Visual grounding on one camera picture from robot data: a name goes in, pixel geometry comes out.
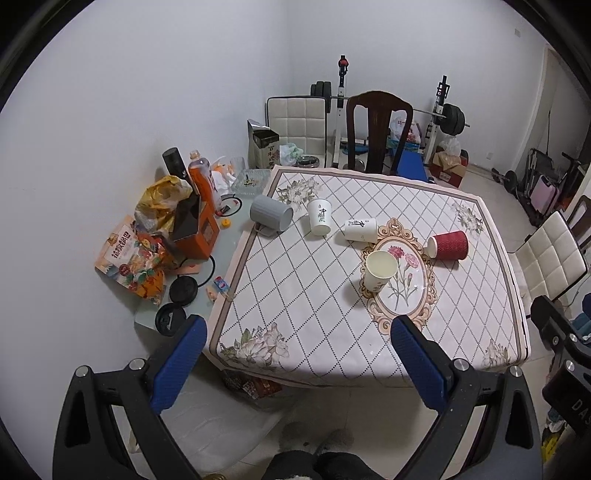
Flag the red ribbed paper cup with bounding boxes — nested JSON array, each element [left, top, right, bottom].
[[426, 230, 469, 261]]

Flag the colourful snack packet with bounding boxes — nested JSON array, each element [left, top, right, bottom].
[[95, 215, 169, 308]]

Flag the orange juice bottle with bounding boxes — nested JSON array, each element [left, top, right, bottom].
[[187, 150, 222, 213]]

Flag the green white plastic bag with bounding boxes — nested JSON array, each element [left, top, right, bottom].
[[279, 142, 305, 167]]

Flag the white padded chair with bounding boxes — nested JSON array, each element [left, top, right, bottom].
[[265, 95, 329, 158], [507, 210, 589, 301]]

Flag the tall white printed paper cup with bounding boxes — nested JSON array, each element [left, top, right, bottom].
[[307, 198, 334, 236]]

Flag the short white printed paper cup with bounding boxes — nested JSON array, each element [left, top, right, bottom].
[[342, 218, 378, 243]]

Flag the red packets under table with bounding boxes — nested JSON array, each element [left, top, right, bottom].
[[222, 369, 282, 400]]

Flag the black dumbbell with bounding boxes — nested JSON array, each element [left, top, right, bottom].
[[492, 168, 522, 190]]

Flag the brown printed carton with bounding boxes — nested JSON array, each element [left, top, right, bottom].
[[247, 119, 281, 171]]

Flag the dark wooden chair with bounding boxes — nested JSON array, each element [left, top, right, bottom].
[[345, 90, 415, 176]]

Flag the orange carton box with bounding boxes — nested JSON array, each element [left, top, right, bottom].
[[171, 194, 221, 260]]

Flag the white padded chair back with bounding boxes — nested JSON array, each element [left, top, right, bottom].
[[265, 95, 329, 158]]

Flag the blue weight bench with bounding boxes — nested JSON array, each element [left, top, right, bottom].
[[397, 150, 437, 183]]

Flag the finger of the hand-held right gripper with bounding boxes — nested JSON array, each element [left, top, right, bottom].
[[530, 294, 583, 358]]

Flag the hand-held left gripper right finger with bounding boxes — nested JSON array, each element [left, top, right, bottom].
[[390, 315, 543, 480]]

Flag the black cup lid with flap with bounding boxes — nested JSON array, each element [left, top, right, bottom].
[[154, 302, 188, 334]]

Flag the white red plastic bag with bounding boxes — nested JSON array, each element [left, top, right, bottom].
[[388, 113, 423, 144]]

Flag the white squat rack post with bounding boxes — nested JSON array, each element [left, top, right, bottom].
[[335, 55, 350, 169], [422, 75, 455, 162]]

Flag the black cable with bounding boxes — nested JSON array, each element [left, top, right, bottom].
[[178, 251, 218, 289]]

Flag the cream paper cup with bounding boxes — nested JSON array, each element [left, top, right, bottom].
[[361, 250, 398, 292]]

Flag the cardboard box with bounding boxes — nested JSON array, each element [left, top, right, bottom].
[[431, 150, 469, 189]]

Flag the glass tray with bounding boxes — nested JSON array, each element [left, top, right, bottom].
[[231, 168, 273, 197]]

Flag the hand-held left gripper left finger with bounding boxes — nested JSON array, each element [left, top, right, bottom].
[[52, 315, 208, 480]]

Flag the black thermos bottle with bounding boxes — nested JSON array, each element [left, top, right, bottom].
[[161, 147, 191, 181]]

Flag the pink suitcase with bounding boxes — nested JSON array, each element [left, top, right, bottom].
[[530, 178, 561, 215]]

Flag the barbell with black plates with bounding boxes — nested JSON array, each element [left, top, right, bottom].
[[309, 81, 472, 136]]

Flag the grey ribbed cup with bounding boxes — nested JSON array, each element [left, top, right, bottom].
[[249, 194, 294, 237]]

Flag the floral diamond-pattern tablecloth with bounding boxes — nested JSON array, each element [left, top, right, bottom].
[[203, 165, 532, 388]]

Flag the yellow plastic bag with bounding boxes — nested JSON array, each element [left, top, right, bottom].
[[134, 174, 194, 232]]

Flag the plain black cup lid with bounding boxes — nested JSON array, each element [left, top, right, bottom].
[[168, 275, 199, 306]]

